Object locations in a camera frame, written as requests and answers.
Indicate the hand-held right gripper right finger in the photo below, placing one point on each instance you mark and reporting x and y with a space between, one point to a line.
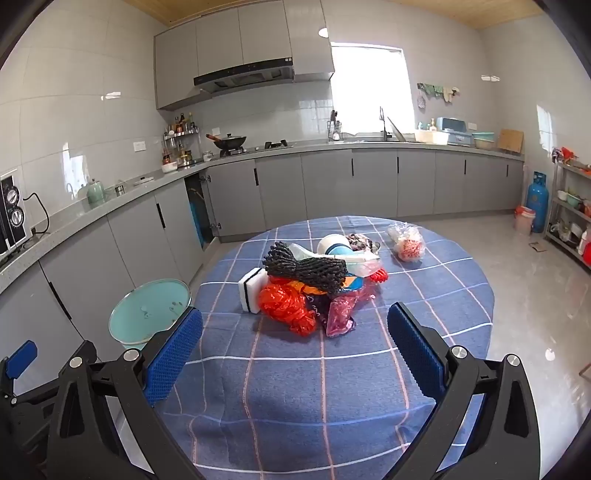
415 350

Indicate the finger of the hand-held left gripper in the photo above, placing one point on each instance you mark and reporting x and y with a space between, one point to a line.
21 358

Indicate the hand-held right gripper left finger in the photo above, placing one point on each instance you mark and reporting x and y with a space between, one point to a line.
173 355

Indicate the teal cartoon trash bin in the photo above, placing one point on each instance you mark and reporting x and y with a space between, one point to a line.
143 314

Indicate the pink snack wrapper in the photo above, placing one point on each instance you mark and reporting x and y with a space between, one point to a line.
340 316

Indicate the red foam net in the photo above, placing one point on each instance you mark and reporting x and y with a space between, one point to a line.
378 276

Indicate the orange blue packet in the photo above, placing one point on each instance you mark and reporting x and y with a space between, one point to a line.
351 282

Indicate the white printed plastic bag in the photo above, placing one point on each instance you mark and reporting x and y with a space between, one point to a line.
364 266

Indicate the white cleaning sponge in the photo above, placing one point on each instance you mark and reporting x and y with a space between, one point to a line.
253 290

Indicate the clear red-printed plastic bag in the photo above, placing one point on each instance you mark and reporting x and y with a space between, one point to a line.
408 247

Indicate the purple snack wrapper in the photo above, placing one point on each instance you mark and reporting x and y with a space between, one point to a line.
317 305

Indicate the red plastic bag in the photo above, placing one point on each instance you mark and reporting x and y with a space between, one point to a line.
281 307

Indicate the white blue paper cup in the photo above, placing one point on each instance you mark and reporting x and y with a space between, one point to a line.
334 243

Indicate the black foam net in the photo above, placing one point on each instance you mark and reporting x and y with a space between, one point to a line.
304 270

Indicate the blue plaid tablecloth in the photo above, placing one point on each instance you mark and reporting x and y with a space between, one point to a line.
286 392

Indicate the countertop oven with knobs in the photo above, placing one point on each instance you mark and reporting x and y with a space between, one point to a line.
11 207

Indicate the grey speckled kitchen countertop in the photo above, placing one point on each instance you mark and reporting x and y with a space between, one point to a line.
74 213

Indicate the cardboard scrap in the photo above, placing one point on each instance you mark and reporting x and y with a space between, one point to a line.
537 247

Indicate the pink waste bin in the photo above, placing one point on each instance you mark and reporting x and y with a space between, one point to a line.
525 221

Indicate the small metal cup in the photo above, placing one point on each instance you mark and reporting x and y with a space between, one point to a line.
119 189

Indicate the pale green kettle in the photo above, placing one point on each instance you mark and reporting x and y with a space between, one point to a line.
96 194

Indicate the white bowl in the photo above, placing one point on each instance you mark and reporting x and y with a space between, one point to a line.
169 167

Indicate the grey base cabinets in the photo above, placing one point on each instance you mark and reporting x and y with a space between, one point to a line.
323 184

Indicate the blue gas cylinder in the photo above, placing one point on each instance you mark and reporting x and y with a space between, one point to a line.
539 203

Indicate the metal shelf rack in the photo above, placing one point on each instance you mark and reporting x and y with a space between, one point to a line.
570 203

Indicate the white basin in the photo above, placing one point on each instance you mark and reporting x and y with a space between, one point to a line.
429 136

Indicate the leaning metal tray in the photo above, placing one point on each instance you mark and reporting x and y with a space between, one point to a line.
395 130

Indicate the green basin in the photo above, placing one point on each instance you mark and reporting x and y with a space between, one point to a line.
483 140

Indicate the metal spice rack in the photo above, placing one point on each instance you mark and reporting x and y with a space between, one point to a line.
181 134

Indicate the black wok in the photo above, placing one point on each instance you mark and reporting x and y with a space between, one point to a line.
231 141

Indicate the blue storage box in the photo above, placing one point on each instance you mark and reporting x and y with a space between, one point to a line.
457 131

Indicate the gas stove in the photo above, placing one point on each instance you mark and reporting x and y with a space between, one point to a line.
268 147

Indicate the wooden cutting board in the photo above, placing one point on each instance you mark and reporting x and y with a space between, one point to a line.
510 141

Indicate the metal sink faucet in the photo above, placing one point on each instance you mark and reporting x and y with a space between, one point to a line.
383 122

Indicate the group of seasoning bottles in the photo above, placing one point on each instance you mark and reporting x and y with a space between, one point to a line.
180 124

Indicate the knife and utensil holder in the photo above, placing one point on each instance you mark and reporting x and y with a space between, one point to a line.
334 129

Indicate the hanging cloths on hooks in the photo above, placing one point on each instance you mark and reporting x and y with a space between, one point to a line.
436 90

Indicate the bright window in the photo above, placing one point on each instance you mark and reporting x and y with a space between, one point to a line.
369 92

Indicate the black range hood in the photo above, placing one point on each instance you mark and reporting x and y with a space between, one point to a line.
244 76

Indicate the white wall outlet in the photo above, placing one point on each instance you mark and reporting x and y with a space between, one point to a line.
140 146

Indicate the white wall fixture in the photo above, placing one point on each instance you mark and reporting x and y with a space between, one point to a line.
490 78

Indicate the grey wall cabinets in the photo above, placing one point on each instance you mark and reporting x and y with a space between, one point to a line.
217 41

